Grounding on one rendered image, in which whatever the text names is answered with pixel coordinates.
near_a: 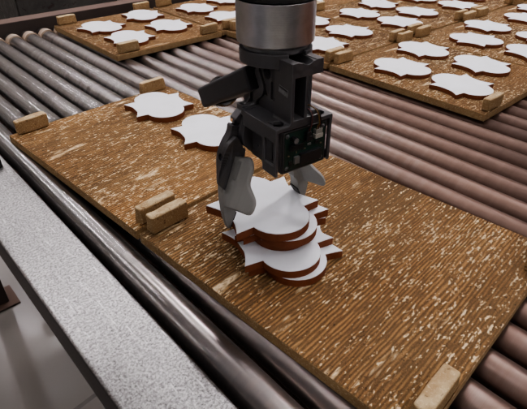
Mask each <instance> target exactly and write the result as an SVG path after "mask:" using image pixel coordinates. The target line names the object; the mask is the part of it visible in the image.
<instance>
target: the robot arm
mask: <svg viewBox="0 0 527 409"><path fill-rule="evenodd" d="M316 12H317V0H235V30H236V39H237V41H238V42H239V55H240V61H241V62H243V63H244V64H247V66H244V67H241V68H239V69H237V70H235V71H233V72H231V73H229V74H227V75H218V76H216V77H214V78H213V79H212V80H211V81H210V82H209V83H208V84H205V85H203V86H201V87H199V89H198V92H199V95H200V99H201V103H202V105H203V106H204V107H209V106H212V105H216V106H219V107H227V106H229V105H232V104H233V103H234V102H235V101H236V99H237V98H240V97H244V101H239V102H236V106H237V108H236V109H235V111H234V112H233V113H232V114H231V118H233V119H232V123H228V124H227V129H226V132H225V134H224V136H223V137H222V139H221V142H220V144H219V146H218V151H217V157H216V180H217V185H218V200H219V206H220V211H221V214H222V219H223V221H224V224H225V226H226V227H227V228H230V229H231V227H232V224H233V220H234V219H235V215H236V211H237V212H240V213H243V214H245V215H252V214H253V212H254V210H255V208H256V203H257V202H256V198H255V195H254V194H253V190H252V188H251V180H252V177H253V172H254V162H253V159H252V158H251V157H245V156H244V155H245V148H244V147H246V148H247V149H248V150H249V151H251V152H252V154H254V155H255V156H256V157H258V158H260V159H261V162H262V169H263V170H265V171H266V172H268V173H269V174H271V175H272V176H273V177H275V178H277V177H278V172H279V173H280V174H286V173H289V175H290V178H291V181H290V185H291V186H292V188H293V190H294V191H296V192H297V193H299V194H301V195H304V196H305V193H306V189H307V186H308V181H309V182H311V183H315V184H317V185H320V186H325V184H326V180H325V179H324V176H323V175H322V173H321V172H320V171H318V170H317V169H316V168H315V167H314V166H313V165H312V164H313V163H315V162H317V161H321V160H323V158H325V159H328V158H329V151H330V134H331V124H332V115H333V114H332V113H331V112H329V111H327V110H324V109H323V108H322V107H320V106H318V105H315V104H313V103H312V102H311V94H312V81H313V75H314V74H317V73H321V72H323V64H324V58H323V57H321V56H319V55H316V54H313V44H312V42H313V41H314V39H315V27H316ZM326 126H327V127H326ZM325 140H326V147H325ZM243 146H244V147H243Z"/></svg>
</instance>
